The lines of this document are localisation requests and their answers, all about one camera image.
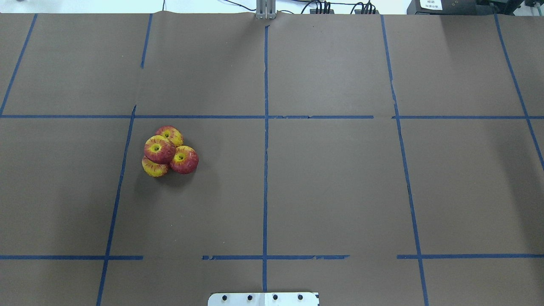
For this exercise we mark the red yellow apple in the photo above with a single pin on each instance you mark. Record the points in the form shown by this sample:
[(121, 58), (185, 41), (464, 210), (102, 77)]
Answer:
[(153, 169), (185, 160), (159, 150), (172, 134)]

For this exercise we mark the red yellow apple front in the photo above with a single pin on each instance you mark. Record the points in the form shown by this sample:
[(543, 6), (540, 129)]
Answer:
[(185, 160)]

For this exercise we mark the red yellow apple top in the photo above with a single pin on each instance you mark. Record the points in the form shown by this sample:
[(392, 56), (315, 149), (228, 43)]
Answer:
[(172, 134)]

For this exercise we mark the black device top right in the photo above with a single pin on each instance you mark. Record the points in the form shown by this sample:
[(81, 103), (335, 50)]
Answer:
[(449, 7)]

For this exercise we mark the aluminium frame post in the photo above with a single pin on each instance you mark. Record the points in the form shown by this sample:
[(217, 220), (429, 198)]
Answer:
[(266, 9)]

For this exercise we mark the white mount plate with bolts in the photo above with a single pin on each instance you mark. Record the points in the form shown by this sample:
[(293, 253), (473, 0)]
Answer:
[(264, 299)]

